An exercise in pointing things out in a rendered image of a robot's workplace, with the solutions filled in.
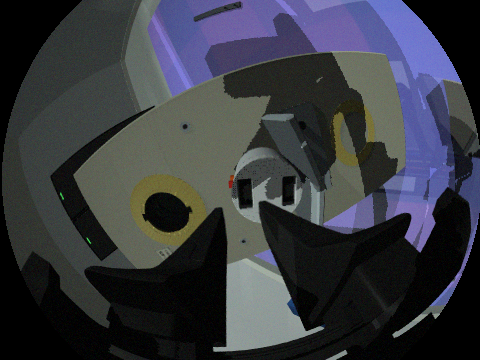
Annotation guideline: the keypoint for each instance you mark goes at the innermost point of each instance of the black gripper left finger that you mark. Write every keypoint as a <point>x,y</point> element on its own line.
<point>190,283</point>

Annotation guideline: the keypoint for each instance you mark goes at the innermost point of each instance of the black flat bar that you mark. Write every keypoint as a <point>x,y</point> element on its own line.
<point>227,7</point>

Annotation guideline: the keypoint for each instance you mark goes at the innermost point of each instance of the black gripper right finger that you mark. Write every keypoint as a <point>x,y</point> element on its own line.
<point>316,262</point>

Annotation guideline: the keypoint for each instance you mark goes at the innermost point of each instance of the beige service panel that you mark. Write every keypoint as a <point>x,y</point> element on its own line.
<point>153,183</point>

